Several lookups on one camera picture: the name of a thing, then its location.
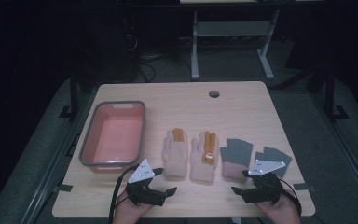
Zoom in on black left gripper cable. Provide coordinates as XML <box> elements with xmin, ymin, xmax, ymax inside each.
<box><xmin>108</xmin><ymin>166</ymin><xmax>138</xmax><ymax>224</ymax></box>

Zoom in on bundle of floor cables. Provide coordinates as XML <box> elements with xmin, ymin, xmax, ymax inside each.
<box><xmin>136</xmin><ymin>35</ymin><xmax>194</xmax><ymax>82</ymax></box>

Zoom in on person's left hand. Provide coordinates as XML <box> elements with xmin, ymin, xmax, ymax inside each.
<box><xmin>113</xmin><ymin>189</ymin><xmax>153</xmax><ymax>224</ymax></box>

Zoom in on grey tape strip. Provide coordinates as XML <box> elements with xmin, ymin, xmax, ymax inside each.
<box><xmin>51</xmin><ymin>183</ymin><xmax>75</xmax><ymax>194</ymax></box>
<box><xmin>293</xmin><ymin>182</ymin><xmax>317</xmax><ymax>192</ymax></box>

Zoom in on white metal desk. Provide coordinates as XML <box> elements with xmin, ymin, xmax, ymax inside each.
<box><xmin>179</xmin><ymin>0</ymin><xmax>325</xmax><ymax>81</ymax></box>

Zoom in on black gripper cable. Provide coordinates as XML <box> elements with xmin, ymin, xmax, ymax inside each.
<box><xmin>279</xmin><ymin>178</ymin><xmax>303</xmax><ymax>218</ymax></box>
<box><xmin>108</xmin><ymin>166</ymin><xmax>138</xmax><ymax>224</ymax></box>

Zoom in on grey pink fingerless glove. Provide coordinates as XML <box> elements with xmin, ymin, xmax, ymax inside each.
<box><xmin>219</xmin><ymin>138</ymin><xmax>255</xmax><ymax>181</ymax></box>
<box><xmin>255</xmin><ymin>146</ymin><xmax>293</xmax><ymax>180</ymax></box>

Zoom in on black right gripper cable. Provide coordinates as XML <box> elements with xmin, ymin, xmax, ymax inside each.
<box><xmin>279</xmin><ymin>178</ymin><xmax>303</xmax><ymax>218</ymax></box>

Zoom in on beige glove orange fingers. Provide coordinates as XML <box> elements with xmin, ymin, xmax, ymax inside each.
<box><xmin>162</xmin><ymin>127</ymin><xmax>189</xmax><ymax>180</ymax></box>

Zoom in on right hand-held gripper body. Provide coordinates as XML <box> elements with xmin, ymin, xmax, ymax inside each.
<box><xmin>241</xmin><ymin>160</ymin><xmax>287</xmax><ymax>206</ymax></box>

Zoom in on black stand post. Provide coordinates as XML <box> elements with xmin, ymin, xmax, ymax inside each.
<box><xmin>323</xmin><ymin>62</ymin><xmax>351</xmax><ymax>122</ymax></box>
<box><xmin>60</xmin><ymin>62</ymin><xmax>82</xmax><ymax>120</ymax></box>

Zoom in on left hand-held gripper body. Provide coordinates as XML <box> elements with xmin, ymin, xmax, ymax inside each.
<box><xmin>125</xmin><ymin>158</ymin><xmax>170</xmax><ymax>207</ymax></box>

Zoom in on metal floor rail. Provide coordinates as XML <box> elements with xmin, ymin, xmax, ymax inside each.
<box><xmin>20</xmin><ymin>92</ymin><xmax>92</xmax><ymax>224</ymax></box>
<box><xmin>310</xmin><ymin>92</ymin><xmax>358</xmax><ymax>216</ymax></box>

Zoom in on person's right hand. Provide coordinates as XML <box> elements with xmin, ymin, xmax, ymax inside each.
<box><xmin>255</xmin><ymin>189</ymin><xmax>302</xmax><ymax>224</ymax></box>

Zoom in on pink basin grey rim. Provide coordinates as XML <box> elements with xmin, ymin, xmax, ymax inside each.
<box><xmin>78</xmin><ymin>100</ymin><xmax>147</xmax><ymax>175</ymax></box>

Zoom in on beige glove bear patch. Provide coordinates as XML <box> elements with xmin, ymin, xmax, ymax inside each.
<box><xmin>189</xmin><ymin>130</ymin><xmax>220</xmax><ymax>185</ymax></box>

